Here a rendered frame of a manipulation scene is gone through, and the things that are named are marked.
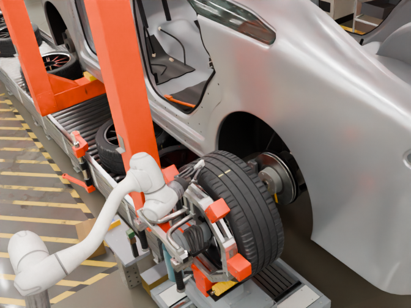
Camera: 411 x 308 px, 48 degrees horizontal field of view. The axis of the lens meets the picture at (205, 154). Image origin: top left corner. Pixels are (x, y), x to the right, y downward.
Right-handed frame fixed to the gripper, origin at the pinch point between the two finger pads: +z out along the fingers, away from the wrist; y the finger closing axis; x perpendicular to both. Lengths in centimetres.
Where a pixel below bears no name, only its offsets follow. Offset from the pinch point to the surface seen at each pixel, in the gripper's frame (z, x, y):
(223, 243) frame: -21.3, -26.5, 19.1
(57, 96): 104, -8, -218
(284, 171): 40, -24, 24
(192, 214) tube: -14.4, -18.8, -0.2
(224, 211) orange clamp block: -17.4, -11.0, 21.0
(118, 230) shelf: 8, -61, -82
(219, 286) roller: -10, -67, 2
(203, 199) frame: -13.4, -9.6, 7.8
